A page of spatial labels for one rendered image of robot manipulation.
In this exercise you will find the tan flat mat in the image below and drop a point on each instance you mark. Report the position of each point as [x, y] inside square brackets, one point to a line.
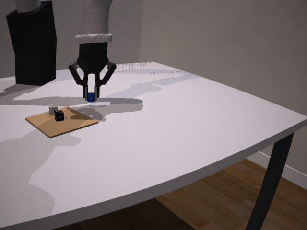
[73, 120]

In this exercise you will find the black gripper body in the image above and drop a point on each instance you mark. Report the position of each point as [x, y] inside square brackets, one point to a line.
[92, 52]

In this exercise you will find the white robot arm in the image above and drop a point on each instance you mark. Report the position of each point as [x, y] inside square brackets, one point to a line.
[94, 24]

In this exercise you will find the dark blue die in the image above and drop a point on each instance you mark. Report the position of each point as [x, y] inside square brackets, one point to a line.
[90, 97]

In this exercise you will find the grey die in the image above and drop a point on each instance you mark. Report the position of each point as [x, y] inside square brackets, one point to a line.
[52, 109]

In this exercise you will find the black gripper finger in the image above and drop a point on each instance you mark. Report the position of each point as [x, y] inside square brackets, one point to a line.
[79, 81]
[111, 68]

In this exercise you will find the black die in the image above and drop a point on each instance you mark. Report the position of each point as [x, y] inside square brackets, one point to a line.
[59, 115]

